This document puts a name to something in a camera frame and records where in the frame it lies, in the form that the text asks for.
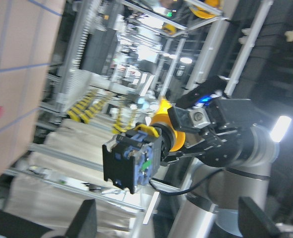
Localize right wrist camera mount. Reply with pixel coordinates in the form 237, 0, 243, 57
175, 75, 228, 109

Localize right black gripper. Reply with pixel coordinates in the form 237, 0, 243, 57
160, 98, 259, 168

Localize yellow push button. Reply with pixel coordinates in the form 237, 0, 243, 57
102, 98, 186, 194

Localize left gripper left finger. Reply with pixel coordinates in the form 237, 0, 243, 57
65, 199, 97, 238

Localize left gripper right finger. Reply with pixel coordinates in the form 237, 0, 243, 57
238, 197, 287, 238

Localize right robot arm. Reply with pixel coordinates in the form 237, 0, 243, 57
168, 97, 279, 238

